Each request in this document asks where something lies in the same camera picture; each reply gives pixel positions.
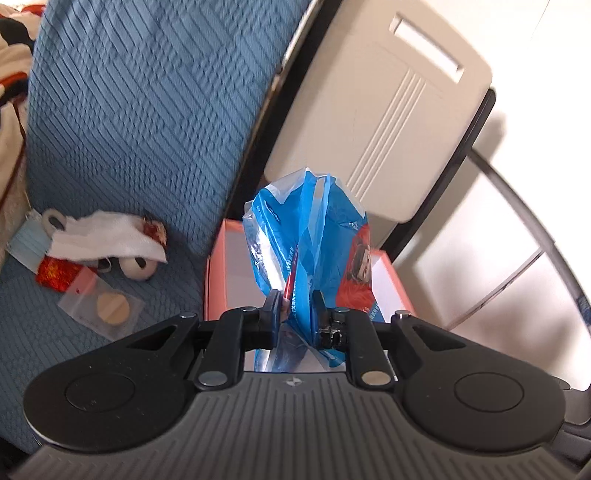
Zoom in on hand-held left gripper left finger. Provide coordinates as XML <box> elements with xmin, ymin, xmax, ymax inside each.
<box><xmin>113</xmin><ymin>290</ymin><xmax>283</xmax><ymax>389</ymax></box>

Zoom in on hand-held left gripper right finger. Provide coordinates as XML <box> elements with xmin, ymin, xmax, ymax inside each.
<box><xmin>311</xmin><ymin>290</ymin><xmax>467</xmax><ymax>388</ymax></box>

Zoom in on pink bin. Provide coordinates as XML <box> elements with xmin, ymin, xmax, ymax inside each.
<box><xmin>204</xmin><ymin>218</ymin><xmax>416</xmax><ymax>324</ymax></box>

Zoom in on blue plastic bag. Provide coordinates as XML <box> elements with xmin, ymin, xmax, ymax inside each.
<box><xmin>242</xmin><ymin>168</ymin><xmax>384</xmax><ymax>372</ymax></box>

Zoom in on white tissue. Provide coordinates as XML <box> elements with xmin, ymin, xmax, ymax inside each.
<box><xmin>46</xmin><ymin>210</ymin><xmax>168</xmax><ymax>264</ymax></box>

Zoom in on blue face mask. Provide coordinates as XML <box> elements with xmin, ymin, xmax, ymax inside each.
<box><xmin>7</xmin><ymin>217</ymin><xmax>58</xmax><ymax>273</ymax></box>

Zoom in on panda plush toy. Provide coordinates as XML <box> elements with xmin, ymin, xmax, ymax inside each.
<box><xmin>92</xmin><ymin>256</ymin><xmax>155</xmax><ymax>281</ymax></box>

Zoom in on red brown candy wrapper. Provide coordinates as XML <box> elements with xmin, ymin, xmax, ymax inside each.
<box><xmin>141</xmin><ymin>217</ymin><xmax>168</xmax><ymax>245</ymax></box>

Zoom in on beige round powder puff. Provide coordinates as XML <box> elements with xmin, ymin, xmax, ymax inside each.
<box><xmin>95</xmin><ymin>290</ymin><xmax>132</xmax><ymax>325</ymax></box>

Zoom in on clear zip bag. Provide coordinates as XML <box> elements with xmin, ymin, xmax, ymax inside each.
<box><xmin>58</xmin><ymin>267</ymin><xmax>144</xmax><ymax>330</ymax></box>

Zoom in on red patterned packet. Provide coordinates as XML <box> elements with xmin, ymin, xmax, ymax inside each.
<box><xmin>36</xmin><ymin>256</ymin><xmax>77</xmax><ymax>292</ymax></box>

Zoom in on black hoop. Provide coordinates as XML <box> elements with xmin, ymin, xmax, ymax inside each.
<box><xmin>466</xmin><ymin>151</ymin><xmax>591</xmax><ymax>324</ymax></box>

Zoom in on blue quilted sofa cover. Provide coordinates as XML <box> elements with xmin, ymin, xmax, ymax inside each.
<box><xmin>0</xmin><ymin>0</ymin><xmax>319</xmax><ymax>457</ymax></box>

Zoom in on cream furry hair tie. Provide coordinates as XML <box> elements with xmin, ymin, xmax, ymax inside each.
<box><xmin>41</xmin><ymin>209</ymin><xmax>70</xmax><ymax>232</ymax></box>

